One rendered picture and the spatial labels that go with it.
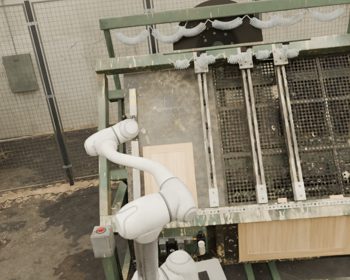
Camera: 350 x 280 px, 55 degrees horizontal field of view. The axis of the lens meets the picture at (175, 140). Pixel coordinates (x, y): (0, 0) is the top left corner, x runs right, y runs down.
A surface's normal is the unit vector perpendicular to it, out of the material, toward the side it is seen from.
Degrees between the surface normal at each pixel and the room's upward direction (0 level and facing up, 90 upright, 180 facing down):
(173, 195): 25
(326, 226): 90
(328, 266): 0
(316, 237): 90
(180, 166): 54
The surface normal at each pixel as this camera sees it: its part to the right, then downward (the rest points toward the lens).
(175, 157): -0.07, -0.23
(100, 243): -0.02, 0.38
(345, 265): -0.11, -0.92
